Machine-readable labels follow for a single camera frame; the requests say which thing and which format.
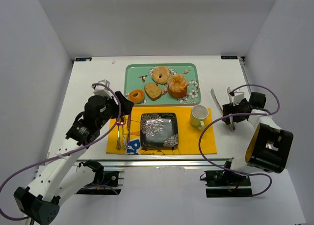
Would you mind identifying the blue corner label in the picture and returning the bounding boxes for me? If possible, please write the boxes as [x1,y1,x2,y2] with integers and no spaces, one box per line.
[75,57,92,62]
[220,55,238,59]

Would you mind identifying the sugared bundt cake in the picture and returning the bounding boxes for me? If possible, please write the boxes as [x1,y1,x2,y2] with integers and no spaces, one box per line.
[167,74,188,98]

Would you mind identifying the orange glazed donut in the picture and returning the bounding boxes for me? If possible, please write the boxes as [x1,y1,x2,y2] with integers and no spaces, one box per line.
[128,89,145,104]

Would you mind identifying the pale yellow mug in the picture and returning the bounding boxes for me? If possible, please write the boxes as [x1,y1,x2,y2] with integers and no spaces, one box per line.
[190,105,209,130]

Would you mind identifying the iridescent fork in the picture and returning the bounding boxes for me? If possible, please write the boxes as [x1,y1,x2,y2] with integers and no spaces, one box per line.
[116,117,123,151]

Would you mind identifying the pale glazed bagel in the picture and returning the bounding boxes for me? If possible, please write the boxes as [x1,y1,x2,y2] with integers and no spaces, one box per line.
[152,66,170,84]

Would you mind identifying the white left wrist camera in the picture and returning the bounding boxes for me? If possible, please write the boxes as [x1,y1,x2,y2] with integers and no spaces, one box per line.
[92,80,111,98]

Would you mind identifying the brown bread slice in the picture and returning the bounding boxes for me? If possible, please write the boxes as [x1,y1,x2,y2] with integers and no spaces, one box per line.
[144,83,162,101]

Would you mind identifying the right blue corner label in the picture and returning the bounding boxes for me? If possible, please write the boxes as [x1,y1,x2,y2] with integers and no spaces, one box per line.
[220,55,238,59]

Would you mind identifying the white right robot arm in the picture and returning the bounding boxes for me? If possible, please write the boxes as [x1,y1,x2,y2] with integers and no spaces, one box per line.
[222,92,293,173]

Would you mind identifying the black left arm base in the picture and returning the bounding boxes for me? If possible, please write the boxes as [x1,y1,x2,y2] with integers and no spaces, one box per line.
[76,171,125,196]

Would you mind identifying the aluminium table frame rail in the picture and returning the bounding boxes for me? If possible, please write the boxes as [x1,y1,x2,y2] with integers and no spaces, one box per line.
[35,157,234,173]

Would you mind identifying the yellow printed placemat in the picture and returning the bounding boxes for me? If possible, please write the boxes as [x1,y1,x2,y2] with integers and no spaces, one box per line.
[106,106,202,156]

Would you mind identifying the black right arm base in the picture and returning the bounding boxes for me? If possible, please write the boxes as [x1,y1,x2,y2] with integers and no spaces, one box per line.
[200,170,253,198]

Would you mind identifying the left blue corner label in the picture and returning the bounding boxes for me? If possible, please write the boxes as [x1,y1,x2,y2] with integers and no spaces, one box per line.
[75,57,92,62]

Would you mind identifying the black floral square plate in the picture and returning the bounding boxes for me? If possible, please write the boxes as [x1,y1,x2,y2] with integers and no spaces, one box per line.
[140,112,179,148]

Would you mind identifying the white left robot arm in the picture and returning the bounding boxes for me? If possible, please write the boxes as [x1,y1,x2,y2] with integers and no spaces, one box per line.
[14,91,134,225]

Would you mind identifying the metal tongs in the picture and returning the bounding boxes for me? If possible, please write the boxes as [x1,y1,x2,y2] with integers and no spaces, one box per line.
[210,88,235,132]

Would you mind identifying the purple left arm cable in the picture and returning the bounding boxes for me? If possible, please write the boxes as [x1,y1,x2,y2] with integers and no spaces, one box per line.
[0,84,123,221]

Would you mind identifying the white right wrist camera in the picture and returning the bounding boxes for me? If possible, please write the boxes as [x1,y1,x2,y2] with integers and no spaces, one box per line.
[230,91,245,106]

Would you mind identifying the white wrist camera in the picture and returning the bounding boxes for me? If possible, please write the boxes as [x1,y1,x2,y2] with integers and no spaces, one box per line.
[92,80,111,98]
[230,91,245,106]

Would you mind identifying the iridescent knife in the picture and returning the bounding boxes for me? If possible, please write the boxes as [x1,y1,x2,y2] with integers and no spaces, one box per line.
[127,113,131,148]

